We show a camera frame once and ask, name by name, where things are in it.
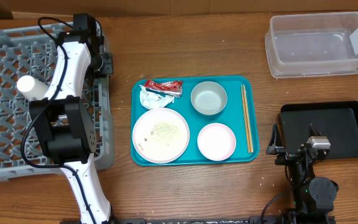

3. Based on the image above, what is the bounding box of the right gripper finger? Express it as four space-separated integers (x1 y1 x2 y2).
308 123 321 137
266 124 283 155

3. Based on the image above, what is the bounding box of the white paper cup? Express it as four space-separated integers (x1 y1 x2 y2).
16 75 48 101

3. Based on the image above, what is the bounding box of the grey bowl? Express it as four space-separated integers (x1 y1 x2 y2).
191 81 227 116

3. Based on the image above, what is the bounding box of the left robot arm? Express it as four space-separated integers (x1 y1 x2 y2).
24 14 114 223

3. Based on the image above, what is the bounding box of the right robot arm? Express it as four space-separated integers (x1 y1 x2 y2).
260 124 339 224

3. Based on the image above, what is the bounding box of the grey dishwasher rack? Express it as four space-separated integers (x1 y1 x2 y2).
0 26 114 182

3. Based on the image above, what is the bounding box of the right wooden chopstick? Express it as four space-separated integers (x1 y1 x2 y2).
242 85 254 153

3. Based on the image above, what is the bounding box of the black plastic tray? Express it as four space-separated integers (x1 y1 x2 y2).
280 101 358 159

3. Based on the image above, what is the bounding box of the crumpled white napkin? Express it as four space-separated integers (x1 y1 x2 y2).
139 85 175 110

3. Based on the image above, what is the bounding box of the red foil snack wrapper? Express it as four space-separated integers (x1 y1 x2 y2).
144 80 183 98

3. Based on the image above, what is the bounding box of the teal plastic tray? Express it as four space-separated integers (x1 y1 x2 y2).
130 75 260 167

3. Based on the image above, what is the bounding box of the large white plate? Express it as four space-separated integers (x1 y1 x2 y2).
132 108 190 164

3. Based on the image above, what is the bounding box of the clear plastic container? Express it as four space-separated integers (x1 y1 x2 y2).
265 12 358 78

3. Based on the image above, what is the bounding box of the brown cardboard backdrop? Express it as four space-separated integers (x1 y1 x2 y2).
0 0 358 18

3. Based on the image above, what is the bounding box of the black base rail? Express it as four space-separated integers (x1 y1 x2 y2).
116 215 336 224

